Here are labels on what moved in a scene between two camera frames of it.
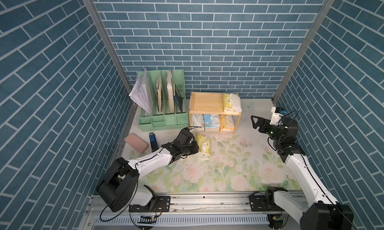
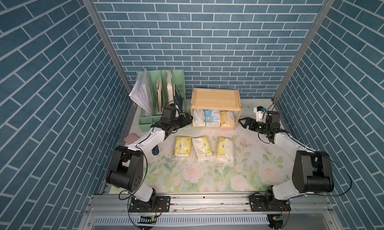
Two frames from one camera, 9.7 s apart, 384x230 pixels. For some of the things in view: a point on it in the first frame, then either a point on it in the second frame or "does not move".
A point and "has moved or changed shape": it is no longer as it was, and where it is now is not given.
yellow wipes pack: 231,103 -> 226,147
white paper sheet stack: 141,92 does not move
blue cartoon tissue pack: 211,122 has moved or changed shape
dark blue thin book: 178,99 does not move
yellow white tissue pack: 204,143 does not move
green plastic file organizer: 169,108 does not move
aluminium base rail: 231,212 does not move
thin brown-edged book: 159,93 does not move
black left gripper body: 191,148 -> 177,122
